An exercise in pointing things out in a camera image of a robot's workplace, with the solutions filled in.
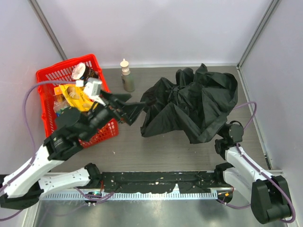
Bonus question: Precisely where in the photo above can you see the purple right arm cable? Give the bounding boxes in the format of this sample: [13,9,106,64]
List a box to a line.
[233,101,296,224]

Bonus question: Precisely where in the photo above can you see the orange snack packet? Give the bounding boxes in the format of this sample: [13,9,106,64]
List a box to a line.
[53,86,62,96]

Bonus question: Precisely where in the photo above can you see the black folding umbrella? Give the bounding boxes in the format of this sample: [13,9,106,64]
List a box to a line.
[141,64,238,144]

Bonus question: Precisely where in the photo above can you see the yellow Lay's chips bag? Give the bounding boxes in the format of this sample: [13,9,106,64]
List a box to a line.
[58,84,94,112]

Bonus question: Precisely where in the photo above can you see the red plastic basket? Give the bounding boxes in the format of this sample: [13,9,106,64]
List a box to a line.
[36,54,119,148]

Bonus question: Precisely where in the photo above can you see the blue green snack packet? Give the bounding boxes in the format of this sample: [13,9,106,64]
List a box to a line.
[53,103,70,117]

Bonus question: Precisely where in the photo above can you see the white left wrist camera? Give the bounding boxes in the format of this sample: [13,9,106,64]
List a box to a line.
[76,78,105,106]

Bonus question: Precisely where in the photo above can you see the black ice cream tub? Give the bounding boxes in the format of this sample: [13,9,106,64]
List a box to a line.
[71,62,98,80]

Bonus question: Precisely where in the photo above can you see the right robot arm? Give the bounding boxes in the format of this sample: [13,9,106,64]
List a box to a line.
[215,121,296,224]

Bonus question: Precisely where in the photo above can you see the beige squeeze bottle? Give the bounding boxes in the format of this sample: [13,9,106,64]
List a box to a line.
[120,59,135,92]

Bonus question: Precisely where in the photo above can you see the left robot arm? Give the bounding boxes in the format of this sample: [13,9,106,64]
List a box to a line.
[0,91,147,210]

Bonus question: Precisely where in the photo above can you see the white slotted cable duct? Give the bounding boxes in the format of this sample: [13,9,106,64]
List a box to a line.
[41,190,218,201]

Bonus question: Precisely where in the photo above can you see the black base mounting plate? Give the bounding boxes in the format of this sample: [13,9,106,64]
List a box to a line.
[73,170,242,194]

